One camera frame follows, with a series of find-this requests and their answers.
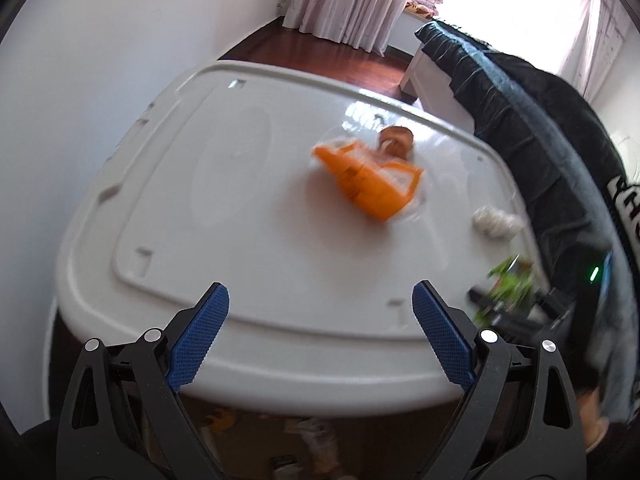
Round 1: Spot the white bed frame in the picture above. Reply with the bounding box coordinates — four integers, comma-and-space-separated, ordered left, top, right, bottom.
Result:
400, 49, 474, 133

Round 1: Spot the pink patterned curtain right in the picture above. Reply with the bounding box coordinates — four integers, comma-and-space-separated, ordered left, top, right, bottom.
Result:
560, 0, 632, 103

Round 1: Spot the green seaweed snack bag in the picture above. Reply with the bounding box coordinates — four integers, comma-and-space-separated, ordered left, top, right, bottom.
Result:
474, 255, 535, 323

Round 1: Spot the black white printed pillow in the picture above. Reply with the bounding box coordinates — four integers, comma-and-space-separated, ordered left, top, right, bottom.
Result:
608, 176, 640, 260

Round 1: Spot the grey plastic bin lid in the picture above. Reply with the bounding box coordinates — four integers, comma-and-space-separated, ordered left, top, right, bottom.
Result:
56, 61, 539, 417

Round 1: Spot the orange snack wrapper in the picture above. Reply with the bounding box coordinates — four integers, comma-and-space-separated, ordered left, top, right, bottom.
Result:
311, 138, 424, 222

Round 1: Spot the right hand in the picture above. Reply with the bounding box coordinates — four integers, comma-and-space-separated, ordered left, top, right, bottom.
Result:
577, 388, 610, 452

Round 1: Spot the dark blue bed blanket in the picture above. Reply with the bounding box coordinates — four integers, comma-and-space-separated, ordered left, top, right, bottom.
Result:
416, 21, 639, 422

